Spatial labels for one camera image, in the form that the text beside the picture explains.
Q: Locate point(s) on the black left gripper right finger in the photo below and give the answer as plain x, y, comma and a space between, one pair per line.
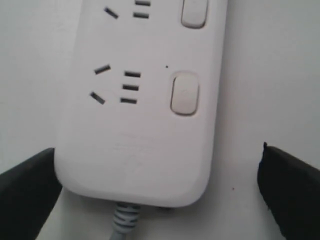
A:
290, 189

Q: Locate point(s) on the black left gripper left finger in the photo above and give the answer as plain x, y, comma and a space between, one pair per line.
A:
28, 193

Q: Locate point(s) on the white five-outlet power strip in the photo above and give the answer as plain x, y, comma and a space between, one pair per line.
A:
140, 101

